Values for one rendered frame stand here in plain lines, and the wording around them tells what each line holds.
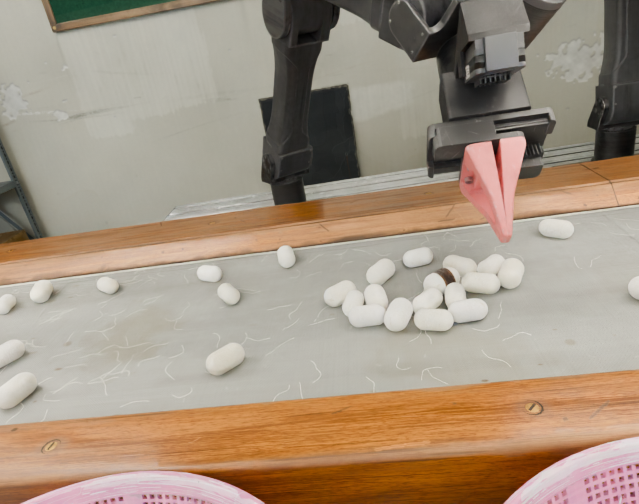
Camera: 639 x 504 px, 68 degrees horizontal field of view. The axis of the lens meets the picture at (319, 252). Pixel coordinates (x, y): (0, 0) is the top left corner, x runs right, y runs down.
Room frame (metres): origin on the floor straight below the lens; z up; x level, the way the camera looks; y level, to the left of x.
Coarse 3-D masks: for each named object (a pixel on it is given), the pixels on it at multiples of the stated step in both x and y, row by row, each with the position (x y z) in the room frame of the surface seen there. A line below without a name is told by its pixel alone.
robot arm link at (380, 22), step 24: (264, 0) 0.74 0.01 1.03; (288, 0) 0.69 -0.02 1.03; (336, 0) 0.62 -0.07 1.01; (360, 0) 0.58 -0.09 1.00; (384, 0) 0.53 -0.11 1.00; (432, 0) 0.49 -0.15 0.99; (288, 24) 0.71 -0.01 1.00; (336, 24) 0.75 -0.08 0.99; (384, 24) 0.54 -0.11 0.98; (432, 24) 0.49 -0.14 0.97
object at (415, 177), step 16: (576, 144) 1.02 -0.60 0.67; (592, 144) 1.00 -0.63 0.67; (544, 160) 0.95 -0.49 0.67; (560, 160) 0.93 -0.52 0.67; (576, 160) 0.91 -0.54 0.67; (368, 176) 1.06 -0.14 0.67; (384, 176) 1.05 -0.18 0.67; (400, 176) 1.02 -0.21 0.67; (416, 176) 1.00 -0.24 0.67; (448, 176) 0.96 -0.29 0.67; (320, 192) 1.01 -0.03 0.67; (336, 192) 0.99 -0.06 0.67; (352, 192) 0.97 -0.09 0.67; (368, 192) 0.95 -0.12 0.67; (176, 208) 1.09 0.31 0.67; (192, 208) 1.06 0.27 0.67; (208, 208) 1.04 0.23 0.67; (224, 208) 1.02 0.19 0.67; (240, 208) 1.00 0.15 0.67
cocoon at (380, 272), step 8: (376, 264) 0.43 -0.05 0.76; (384, 264) 0.43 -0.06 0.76; (392, 264) 0.43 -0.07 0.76; (368, 272) 0.42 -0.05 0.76; (376, 272) 0.42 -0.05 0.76; (384, 272) 0.42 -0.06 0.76; (392, 272) 0.43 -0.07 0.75; (368, 280) 0.42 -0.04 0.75; (376, 280) 0.42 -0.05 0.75; (384, 280) 0.42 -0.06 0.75
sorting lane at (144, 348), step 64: (256, 256) 0.55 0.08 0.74; (320, 256) 0.52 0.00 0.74; (384, 256) 0.49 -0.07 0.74; (512, 256) 0.43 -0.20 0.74; (576, 256) 0.41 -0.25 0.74; (0, 320) 0.50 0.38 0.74; (64, 320) 0.47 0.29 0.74; (128, 320) 0.45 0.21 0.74; (192, 320) 0.42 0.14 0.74; (256, 320) 0.40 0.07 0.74; (320, 320) 0.38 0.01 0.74; (512, 320) 0.33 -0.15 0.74; (576, 320) 0.31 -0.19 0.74; (0, 384) 0.37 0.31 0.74; (64, 384) 0.35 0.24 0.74; (128, 384) 0.33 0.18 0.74; (192, 384) 0.32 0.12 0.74; (256, 384) 0.30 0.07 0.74; (320, 384) 0.29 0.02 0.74; (384, 384) 0.28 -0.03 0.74; (448, 384) 0.27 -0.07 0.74
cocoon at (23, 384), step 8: (16, 376) 0.35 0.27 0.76; (24, 376) 0.35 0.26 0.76; (32, 376) 0.35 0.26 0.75; (8, 384) 0.34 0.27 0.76; (16, 384) 0.34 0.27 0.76; (24, 384) 0.34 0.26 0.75; (32, 384) 0.34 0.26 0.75; (0, 392) 0.33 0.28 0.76; (8, 392) 0.33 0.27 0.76; (16, 392) 0.33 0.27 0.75; (24, 392) 0.34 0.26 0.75; (0, 400) 0.32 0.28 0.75; (8, 400) 0.33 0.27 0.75; (16, 400) 0.33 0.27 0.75; (8, 408) 0.33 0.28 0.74
